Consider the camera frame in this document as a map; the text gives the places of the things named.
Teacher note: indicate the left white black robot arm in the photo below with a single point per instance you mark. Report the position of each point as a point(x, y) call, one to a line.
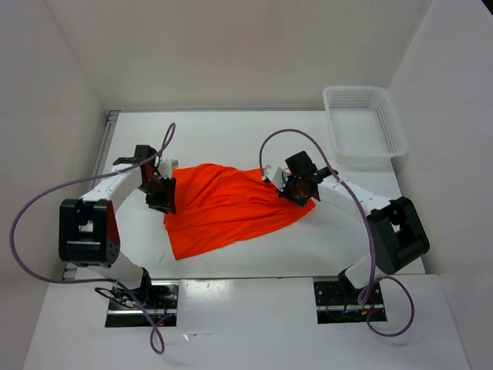
point(88, 231)

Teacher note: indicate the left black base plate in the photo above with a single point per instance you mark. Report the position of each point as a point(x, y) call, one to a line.
point(157, 297)

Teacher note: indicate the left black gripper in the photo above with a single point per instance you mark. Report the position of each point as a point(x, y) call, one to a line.
point(166, 201)

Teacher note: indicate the orange mesh shorts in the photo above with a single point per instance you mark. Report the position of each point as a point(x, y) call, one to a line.
point(219, 205)

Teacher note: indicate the white perforated plastic basket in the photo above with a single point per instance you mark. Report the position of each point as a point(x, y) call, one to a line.
point(364, 124)

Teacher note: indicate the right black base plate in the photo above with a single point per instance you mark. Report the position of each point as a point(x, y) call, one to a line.
point(329, 296)

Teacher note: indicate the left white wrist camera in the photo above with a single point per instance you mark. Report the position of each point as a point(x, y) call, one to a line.
point(166, 168)

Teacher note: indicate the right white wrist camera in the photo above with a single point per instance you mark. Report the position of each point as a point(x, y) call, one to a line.
point(276, 176)

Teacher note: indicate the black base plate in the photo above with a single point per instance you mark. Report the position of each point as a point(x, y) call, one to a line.
point(329, 296)
point(157, 297)

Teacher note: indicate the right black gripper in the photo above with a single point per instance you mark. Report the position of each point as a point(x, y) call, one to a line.
point(285, 193)

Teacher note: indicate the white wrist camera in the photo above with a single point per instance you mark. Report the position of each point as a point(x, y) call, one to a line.
point(166, 168)
point(276, 176)

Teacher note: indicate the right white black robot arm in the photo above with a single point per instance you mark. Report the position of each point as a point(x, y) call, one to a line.
point(396, 232)

